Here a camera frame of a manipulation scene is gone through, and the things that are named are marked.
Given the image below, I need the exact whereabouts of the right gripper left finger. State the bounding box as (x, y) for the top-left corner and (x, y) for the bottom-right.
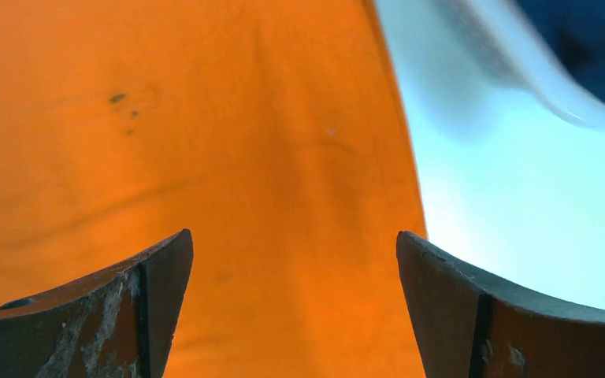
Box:
(0, 229), (193, 377)

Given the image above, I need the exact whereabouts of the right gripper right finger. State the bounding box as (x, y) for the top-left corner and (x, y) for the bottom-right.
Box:
(396, 232), (605, 378)

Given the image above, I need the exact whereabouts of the orange t shirt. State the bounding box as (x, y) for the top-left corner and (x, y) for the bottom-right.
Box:
(0, 1), (425, 377)

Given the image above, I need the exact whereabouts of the white plastic laundry basket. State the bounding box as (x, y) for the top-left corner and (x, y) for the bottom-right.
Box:
(432, 0), (605, 132)

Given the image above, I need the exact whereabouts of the blue t shirt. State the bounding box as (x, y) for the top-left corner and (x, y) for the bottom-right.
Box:
(516, 0), (605, 103)

